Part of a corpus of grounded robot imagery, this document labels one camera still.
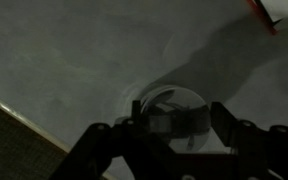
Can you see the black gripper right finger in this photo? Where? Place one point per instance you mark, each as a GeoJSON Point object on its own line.
{"type": "Point", "coordinates": [260, 154]}

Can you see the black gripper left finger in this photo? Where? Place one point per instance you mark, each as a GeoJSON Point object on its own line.
{"type": "Point", "coordinates": [94, 152]}

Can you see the grey coffee table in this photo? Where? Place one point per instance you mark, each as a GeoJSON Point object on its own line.
{"type": "Point", "coordinates": [66, 64]}

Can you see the black book with orange spine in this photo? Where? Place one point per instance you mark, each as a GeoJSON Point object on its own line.
{"type": "Point", "coordinates": [273, 13]}

